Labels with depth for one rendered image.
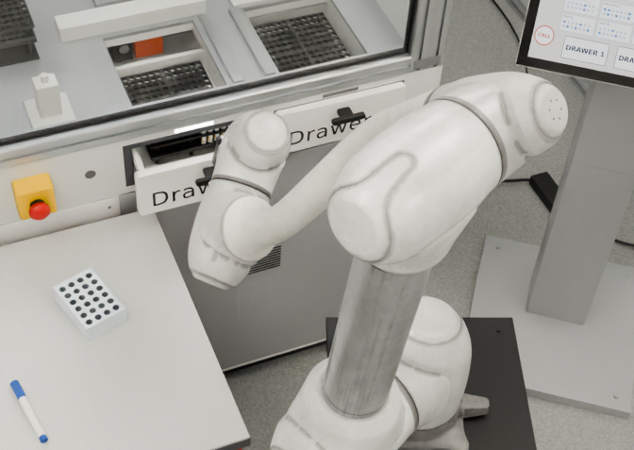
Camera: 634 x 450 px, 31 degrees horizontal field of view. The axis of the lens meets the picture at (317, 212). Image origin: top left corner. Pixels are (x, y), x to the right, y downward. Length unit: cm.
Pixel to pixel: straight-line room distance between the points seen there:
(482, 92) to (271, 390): 176
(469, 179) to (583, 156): 147
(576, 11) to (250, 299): 101
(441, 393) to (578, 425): 124
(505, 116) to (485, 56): 266
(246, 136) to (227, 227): 15
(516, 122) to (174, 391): 97
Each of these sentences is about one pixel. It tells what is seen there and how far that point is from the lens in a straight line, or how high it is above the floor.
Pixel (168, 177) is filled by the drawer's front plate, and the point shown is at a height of 91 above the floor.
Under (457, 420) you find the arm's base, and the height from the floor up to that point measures 81.
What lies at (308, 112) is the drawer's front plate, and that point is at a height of 92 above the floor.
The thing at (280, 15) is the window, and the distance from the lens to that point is 223.
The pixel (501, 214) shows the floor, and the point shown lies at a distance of 351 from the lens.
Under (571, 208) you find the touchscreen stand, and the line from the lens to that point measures 291.
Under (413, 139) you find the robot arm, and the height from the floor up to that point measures 162.
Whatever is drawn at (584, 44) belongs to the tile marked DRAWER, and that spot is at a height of 101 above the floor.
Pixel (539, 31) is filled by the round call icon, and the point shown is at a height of 102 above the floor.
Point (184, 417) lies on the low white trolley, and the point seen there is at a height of 76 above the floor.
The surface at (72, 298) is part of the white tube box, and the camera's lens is 222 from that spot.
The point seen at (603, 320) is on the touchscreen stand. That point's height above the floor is 4.
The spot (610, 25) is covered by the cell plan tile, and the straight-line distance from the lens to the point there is 251.
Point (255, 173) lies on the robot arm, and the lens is 184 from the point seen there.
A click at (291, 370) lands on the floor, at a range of 307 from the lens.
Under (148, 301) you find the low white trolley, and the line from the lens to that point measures 225.
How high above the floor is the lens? 252
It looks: 47 degrees down
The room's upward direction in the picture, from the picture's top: 5 degrees clockwise
